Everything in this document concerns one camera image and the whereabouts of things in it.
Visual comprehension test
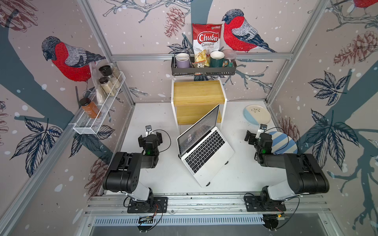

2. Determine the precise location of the silver laptop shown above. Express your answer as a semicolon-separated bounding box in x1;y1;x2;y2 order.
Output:
176;104;235;188

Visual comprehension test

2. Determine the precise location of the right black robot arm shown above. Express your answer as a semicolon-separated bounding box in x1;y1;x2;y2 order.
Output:
245;131;330;203

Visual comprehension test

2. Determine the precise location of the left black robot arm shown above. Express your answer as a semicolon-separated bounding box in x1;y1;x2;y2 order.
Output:
102;132;162;205

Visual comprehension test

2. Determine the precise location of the black lid spice jar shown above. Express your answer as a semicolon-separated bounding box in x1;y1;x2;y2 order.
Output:
99;77;116;96

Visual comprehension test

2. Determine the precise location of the tall black lid jar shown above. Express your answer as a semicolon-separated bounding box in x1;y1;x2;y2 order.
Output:
99;65;121;89

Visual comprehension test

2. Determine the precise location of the blue striped plate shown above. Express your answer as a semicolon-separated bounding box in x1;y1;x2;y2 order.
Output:
268;131;298;154

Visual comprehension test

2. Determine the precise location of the cream and blue plate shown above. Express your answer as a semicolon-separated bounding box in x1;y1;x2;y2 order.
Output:
243;105;271;125

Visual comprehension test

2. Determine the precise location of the wooden two-tier shelf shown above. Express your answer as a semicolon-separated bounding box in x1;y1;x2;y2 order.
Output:
171;79;228;134

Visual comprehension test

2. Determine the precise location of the orange spice jar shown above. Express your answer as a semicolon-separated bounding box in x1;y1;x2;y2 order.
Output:
79;98;100;119

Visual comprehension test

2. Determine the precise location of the purple mug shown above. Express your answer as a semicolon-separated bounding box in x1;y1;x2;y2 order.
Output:
175;53;191;68

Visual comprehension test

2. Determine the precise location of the clear plastic bag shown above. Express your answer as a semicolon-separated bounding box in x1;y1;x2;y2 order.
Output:
89;62;107;105

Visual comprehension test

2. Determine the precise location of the green mug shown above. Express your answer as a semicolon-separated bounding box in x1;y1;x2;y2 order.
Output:
210;51;229;68

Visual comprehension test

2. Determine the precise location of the red Chuba chips bag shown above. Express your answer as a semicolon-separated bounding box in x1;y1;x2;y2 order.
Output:
192;24;222;67

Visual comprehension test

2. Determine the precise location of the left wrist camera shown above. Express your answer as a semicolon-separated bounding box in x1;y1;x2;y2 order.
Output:
145;125;153;137

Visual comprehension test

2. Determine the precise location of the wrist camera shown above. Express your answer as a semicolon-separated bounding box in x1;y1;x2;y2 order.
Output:
145;125;153;137
256;124;267;139

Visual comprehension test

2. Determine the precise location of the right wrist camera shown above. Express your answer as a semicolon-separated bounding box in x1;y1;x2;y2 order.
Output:
256;124;267;139

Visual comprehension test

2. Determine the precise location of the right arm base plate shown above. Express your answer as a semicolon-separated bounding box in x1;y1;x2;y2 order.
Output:
243;193;286;212

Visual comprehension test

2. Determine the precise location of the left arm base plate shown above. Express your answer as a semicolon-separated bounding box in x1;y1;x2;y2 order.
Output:
124;197;168;213

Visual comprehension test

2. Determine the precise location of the white wire spice rack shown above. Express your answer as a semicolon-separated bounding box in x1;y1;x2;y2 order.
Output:
68;70;127;135

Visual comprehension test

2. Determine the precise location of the dark wall shelf basket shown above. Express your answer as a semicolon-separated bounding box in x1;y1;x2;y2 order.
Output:
171;55;237;77

